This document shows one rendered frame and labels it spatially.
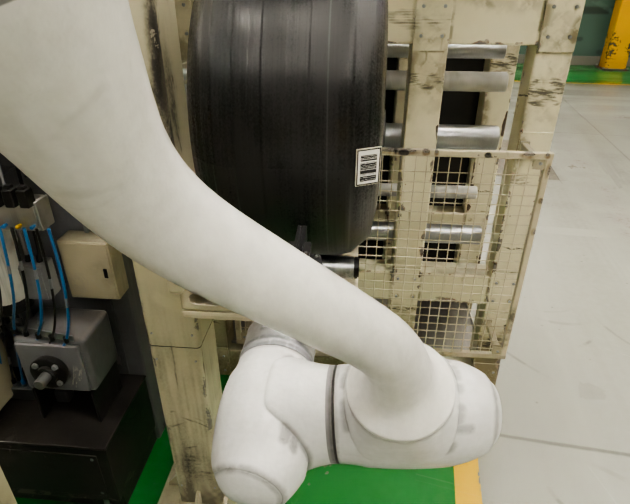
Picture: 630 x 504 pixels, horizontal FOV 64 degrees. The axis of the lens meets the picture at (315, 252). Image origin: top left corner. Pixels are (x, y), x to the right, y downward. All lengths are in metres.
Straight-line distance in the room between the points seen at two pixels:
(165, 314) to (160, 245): 0.94
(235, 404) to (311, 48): 0.48
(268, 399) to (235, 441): 0.05
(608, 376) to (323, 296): 2.09
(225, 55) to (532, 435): 1.65
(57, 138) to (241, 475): 0.36
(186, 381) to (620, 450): 1.47
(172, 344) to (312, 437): 0.79
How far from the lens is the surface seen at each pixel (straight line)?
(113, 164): 0.25
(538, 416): 2.08
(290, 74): 0.74
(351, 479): 1.76
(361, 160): 0.76
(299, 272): 0.33
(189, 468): 1.59
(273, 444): 0.51
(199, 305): 1.05
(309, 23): 0.77
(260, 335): 0.60
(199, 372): 1.31
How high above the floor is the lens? 1.41
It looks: 29 degrees down
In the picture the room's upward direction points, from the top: straight up
